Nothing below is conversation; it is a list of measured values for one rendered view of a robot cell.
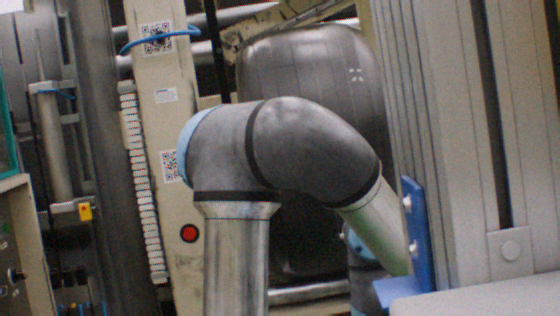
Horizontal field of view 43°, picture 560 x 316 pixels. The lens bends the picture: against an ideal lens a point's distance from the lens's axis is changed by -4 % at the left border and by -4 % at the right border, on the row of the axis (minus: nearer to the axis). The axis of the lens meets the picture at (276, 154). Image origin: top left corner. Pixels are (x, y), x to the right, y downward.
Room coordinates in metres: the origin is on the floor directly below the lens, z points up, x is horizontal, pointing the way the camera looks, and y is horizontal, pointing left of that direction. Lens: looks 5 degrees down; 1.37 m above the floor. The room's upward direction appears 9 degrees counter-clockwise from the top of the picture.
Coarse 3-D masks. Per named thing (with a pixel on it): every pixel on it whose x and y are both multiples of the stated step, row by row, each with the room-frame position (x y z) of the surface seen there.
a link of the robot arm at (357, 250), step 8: (344, 232) 1.25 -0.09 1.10; (352, 232) 1.15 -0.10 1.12; (352, 240) 1.14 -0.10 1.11; (360, 240) 1.14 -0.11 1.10; (352, 248) 1.16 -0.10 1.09; (360, 248) 1.14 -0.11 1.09; (352, 256) 1.17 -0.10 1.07; (360, 256) 1.14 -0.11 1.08; (368, 256) 1.14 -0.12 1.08; (352, 264) 1.17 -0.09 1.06; (360, 264) 1.16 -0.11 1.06; (368, 264) 1.15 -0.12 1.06; (376, 264) 1.15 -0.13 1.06
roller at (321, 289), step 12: (336, 276) 1.62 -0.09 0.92; (276, 288) 1.61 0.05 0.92; (288, 288) 1.60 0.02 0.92; (300, 288) 1.60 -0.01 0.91; (312, 288) 1.60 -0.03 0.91; (324, 288) 1.60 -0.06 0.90; (336, 288) 1.60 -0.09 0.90; (348, 288) 1.60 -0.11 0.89; (276, 300) 1.60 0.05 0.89; (288, 300) 1.60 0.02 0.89; (300, 300) 1.61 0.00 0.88
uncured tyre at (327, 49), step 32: (288, 32) 1.67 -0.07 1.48; (320, 32) 1.64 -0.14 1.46; (352, 32) 1.64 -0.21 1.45; (256, 64) 1.57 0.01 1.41; (320, 64) 1.54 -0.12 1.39; (352, 64) 1.53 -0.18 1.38; (256, 96) 1.52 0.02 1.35; (288, 96) 1.50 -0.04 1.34; (320, 96) 1.50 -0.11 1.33; (352, 96) 1.49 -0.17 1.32; (384, 128) 1.49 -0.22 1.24; (384, 160) 1.47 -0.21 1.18; (288, 192) 1.46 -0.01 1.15; (288, 224) 1.49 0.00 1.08; (320, 224) 1.49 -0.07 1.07; (288, 256) 1.53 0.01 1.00; (320, 256) 1.54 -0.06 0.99
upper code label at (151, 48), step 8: (144, 24) 1.67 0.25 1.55; (152, 24) 1.67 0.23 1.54; (160, 24) 1.67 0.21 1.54; (168, 24) 1.67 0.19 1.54; (144, 32) 1.67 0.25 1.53; (152, 32) 1.67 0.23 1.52; (168, 40) 1.67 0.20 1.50; (144, 48) 1.67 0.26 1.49; (152, 48) 1.67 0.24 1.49; (160, 48) 1.67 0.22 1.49; (168, 48) 1.67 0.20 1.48; (144, 56) 1.67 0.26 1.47
